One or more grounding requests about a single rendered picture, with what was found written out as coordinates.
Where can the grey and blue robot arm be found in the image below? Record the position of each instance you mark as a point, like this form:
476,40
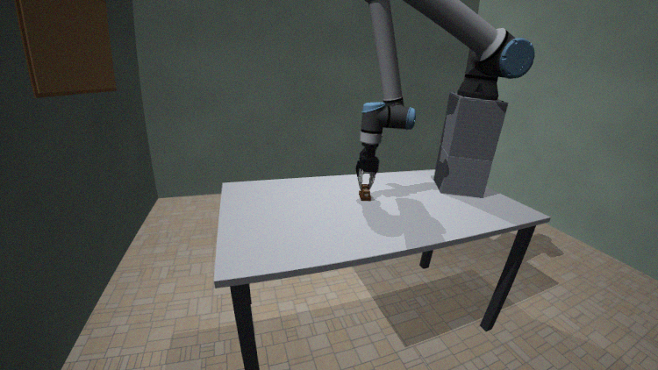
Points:
502,55

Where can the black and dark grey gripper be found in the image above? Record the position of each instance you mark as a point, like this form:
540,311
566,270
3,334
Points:
369,165

